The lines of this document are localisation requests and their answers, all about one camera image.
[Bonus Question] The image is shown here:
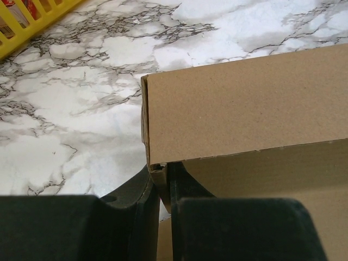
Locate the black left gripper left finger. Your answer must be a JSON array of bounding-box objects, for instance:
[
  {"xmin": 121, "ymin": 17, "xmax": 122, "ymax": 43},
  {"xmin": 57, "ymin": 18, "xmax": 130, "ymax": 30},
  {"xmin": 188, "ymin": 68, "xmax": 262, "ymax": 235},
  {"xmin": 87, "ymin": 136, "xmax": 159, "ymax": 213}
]
[{"xmin": 1, "ymin": 168, "xmax": 159, "ymax": 260}]

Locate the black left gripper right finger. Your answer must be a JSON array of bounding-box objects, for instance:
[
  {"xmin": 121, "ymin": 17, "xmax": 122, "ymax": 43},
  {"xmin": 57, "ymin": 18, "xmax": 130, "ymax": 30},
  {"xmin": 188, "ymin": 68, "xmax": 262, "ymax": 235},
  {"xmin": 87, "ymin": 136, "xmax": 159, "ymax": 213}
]
[{"xmin": 168, "ymin": 162, "xmax": 327, "ymax": 260}]

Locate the brown cardboard box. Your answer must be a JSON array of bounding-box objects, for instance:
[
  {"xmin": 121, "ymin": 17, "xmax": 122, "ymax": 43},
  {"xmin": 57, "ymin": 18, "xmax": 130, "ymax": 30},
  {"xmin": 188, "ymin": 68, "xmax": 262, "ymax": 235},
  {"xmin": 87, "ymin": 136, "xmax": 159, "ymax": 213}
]
[{"xmin": 141, "ymin": 44, "xmax": 347, "ymax": 260}]

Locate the yellow plastic shopping basket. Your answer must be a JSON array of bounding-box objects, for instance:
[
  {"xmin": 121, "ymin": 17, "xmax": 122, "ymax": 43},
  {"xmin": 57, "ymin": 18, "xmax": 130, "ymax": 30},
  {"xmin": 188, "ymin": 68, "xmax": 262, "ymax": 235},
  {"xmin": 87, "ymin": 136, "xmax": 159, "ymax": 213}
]
[{"xmin": 1, "ymin": 0, "xmax": 83, "ymax": 59}]

